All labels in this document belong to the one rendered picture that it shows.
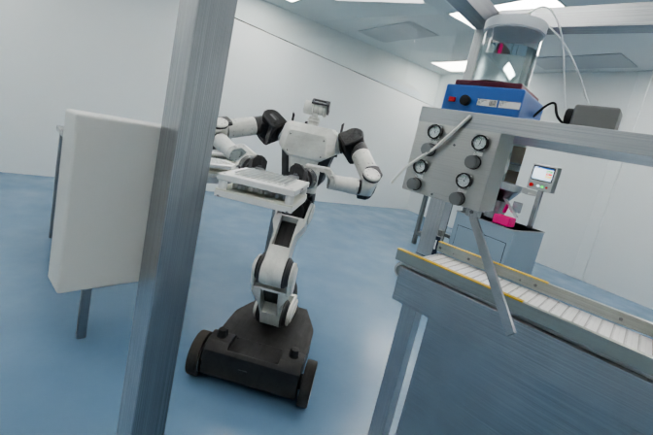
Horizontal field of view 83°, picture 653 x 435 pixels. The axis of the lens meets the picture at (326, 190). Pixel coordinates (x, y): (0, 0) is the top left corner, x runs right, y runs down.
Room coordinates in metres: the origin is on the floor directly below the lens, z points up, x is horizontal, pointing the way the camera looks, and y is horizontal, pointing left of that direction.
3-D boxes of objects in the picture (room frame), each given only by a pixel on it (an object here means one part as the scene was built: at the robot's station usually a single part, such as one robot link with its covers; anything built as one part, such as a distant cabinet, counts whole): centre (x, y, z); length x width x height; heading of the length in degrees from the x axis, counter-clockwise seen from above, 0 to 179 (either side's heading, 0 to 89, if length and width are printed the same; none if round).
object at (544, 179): (3.53, -1.99, 1.07); 0.23 x 0.10 x 0.62; 35
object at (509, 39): (1.04, -0.40, 1.55); 0.15 x 0.15 x 0.19
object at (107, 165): (0.57, 0.31, 1.06); 0.17 x 0.06 x 0.26; 139
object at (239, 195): (1.20, 0.20, 1.00); 0.24 x 0.24 x 0.02; 84
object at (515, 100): (1.04, -0.39, 1.41); 0.21 x 0.20 x 0.09; 139
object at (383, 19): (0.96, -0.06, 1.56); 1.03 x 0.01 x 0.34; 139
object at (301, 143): (1.89, 0.13, 1.13); 0.34 x 0.30 x 0.36; 84
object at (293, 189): (1.20, 0.20, 1.04); 0.25 x 0.24 x 0.02; 84
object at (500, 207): (3.69, -1.77, 0.95); 0.49 x 0.36 x 0.38; 35
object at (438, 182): (0.98, -0.32, 1.23); 0.22 x 0.11 x 0.20; 49
